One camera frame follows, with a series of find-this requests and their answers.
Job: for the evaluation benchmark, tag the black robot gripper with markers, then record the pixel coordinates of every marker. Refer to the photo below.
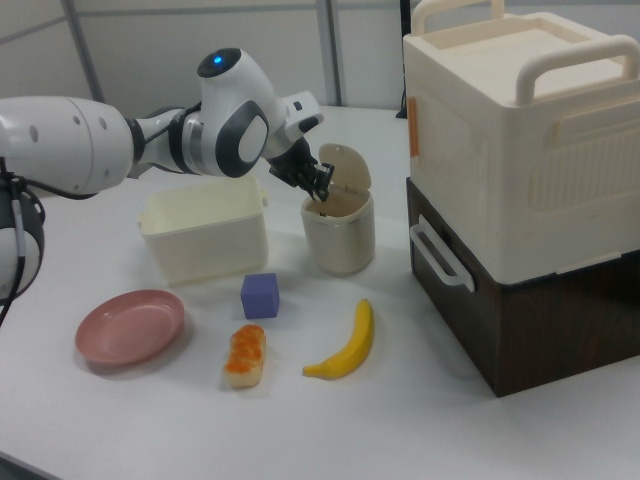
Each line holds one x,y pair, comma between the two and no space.
292,162

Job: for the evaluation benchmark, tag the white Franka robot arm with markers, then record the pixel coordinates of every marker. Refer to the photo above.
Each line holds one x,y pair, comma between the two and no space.
75,140

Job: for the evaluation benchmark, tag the beige trash bin with lid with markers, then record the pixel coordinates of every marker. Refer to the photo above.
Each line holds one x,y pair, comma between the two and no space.
340,240

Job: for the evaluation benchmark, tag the orange tape strip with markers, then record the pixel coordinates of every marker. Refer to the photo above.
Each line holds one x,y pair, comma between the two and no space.
413,127

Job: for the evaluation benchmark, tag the purple cube block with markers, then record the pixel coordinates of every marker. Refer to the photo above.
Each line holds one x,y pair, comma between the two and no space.
260,297

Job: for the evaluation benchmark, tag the open cream plastic tub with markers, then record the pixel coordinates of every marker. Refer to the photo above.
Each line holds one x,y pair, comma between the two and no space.
205,245

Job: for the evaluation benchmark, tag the yellow banana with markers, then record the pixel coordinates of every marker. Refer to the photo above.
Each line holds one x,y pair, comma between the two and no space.
352,347

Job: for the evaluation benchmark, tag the orange glazed bread loaf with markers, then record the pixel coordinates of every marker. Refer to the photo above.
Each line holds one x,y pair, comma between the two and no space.
245,355

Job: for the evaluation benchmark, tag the pink plastic plate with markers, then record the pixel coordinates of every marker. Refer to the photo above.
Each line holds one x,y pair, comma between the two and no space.
127,330

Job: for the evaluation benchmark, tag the dark brown wooden box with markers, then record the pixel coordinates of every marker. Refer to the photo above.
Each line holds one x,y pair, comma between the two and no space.
540,330

